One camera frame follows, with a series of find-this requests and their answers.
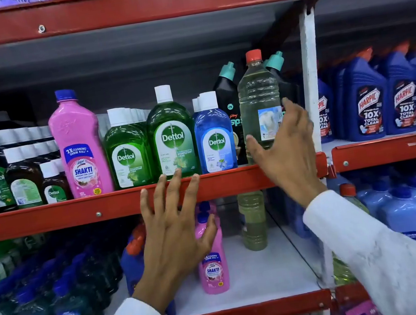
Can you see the tall green disinfectant bottle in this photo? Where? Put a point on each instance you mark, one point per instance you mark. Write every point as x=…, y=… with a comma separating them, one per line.
x=171, y=137

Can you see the person's right hand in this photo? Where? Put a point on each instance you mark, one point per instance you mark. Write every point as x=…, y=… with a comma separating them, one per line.
x=290, y=154

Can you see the blue bottle with orange cap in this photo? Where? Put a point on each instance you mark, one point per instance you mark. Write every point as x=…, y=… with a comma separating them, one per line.
x=132, y=265

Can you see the group of brown antiseptic bottles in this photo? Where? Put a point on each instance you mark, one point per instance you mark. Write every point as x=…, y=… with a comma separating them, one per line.
x=2, y=172

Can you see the clear bottle with red cap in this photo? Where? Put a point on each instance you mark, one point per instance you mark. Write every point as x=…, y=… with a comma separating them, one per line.
x=258, y=96

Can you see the row of green packets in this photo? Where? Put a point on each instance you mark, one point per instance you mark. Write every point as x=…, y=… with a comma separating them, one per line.
x=0, y=263

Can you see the yellow-green liquid bottle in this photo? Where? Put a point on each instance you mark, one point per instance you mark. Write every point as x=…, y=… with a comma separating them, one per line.
x=253, y=222

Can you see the small pink cleaner bottle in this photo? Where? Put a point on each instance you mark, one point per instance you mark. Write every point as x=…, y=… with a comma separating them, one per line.
x=213, y=272

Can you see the person's left hand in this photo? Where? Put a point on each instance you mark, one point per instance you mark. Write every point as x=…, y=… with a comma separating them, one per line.
x=170, y=244

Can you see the group of light blue bottles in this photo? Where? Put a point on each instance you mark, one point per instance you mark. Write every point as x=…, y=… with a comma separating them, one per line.
x=408, y=206

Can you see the person's right thumb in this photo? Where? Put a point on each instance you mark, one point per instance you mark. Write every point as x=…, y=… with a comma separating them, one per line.
x=259, y=151

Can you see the person's left thumb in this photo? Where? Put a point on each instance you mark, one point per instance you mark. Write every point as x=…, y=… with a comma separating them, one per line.
x=209, y=233

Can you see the large pink cleaner bottle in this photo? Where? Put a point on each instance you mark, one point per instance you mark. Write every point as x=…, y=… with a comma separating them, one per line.
x=80, y=148

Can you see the blue disinfectant bottle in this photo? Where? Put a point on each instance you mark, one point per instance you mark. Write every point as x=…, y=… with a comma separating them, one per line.
x=215, y=138

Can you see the group of dark green bottles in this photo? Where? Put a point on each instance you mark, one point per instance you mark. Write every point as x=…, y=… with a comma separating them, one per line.
x=45, y=299

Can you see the person's left middle finger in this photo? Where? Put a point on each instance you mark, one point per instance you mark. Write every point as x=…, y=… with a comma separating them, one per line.
x=176, y=190

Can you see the pink packet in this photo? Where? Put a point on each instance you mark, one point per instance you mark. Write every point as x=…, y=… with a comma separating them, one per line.
x=358, y=314

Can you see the person's left little finger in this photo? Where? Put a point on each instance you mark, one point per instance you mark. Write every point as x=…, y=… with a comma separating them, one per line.
x=147, y=208

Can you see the person's right forearm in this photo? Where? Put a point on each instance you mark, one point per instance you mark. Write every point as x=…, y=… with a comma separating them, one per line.
x=380, y=254

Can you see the row of blue toilet cleaners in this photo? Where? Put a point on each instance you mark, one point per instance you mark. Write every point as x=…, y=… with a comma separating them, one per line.
x=383, y=100

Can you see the white shelf upright post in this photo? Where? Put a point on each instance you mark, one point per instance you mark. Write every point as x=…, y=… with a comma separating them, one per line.
x=310, y=68

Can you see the medium green disinfectant bottle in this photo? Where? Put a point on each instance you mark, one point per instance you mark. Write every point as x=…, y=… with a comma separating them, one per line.
x=127, y=156

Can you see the black bottle with teal cap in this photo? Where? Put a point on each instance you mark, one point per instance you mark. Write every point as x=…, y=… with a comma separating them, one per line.
x=285, y=80
x=228, y=101

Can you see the clear bottle with orange cap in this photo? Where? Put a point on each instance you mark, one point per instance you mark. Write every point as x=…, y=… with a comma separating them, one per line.
x=351, y=195

